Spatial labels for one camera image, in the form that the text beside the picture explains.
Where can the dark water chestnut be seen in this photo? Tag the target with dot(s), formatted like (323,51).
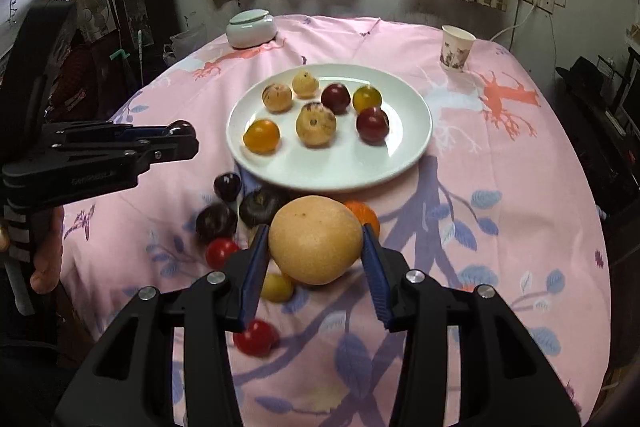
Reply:
(260,207)

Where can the clear plastic bag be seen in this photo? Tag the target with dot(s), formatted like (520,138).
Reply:
(185,47)

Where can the pale yellow pepino melon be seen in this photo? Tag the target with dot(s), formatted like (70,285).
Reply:
(315,124)

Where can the pink printed tablecloth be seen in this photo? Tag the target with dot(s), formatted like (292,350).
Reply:
(500,167)

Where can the black desk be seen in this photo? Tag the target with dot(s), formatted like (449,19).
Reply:
(600,142)

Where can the dark purple plum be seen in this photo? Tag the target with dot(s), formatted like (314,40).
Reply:
(216,222)

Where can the orange-yellow tomato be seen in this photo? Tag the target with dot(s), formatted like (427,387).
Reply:
(261,136)

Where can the striped pepino melon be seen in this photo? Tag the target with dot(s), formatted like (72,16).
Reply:
(277,98)

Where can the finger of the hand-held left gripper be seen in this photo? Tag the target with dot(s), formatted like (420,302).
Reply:
(165,149)
(100,132)

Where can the large dark red plum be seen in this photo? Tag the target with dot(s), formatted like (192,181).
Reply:
(372,125)

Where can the white lidded jar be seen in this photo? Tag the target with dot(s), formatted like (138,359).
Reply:
(251,29)

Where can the black hat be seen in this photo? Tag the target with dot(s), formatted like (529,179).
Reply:
(582,74)

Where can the dark cherry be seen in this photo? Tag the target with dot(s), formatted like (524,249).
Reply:
(181,126)

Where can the red cherry tomato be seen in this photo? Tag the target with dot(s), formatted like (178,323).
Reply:
(256,337)
(221,253)

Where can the tan pear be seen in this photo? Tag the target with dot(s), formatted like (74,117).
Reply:
(315,239)

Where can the orange mandarin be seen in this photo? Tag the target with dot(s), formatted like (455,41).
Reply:
(365,214)

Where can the person's left hand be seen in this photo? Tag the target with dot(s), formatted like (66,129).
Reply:
(47,257)

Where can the standing fan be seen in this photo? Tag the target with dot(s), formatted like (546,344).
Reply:
(96,14)

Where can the white oval plate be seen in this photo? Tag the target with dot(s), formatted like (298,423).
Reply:
(310,167)

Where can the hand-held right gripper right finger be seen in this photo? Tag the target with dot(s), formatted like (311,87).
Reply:
(375,277)

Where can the printed paper cup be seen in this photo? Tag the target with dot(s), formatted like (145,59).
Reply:
(456,49)

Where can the small dark red plum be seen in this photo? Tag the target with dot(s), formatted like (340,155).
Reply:
(227,186)

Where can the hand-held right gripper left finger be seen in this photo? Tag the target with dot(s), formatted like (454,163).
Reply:
(252,277)

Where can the yellow-green tomato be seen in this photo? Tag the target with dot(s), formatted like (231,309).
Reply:
(367,98)

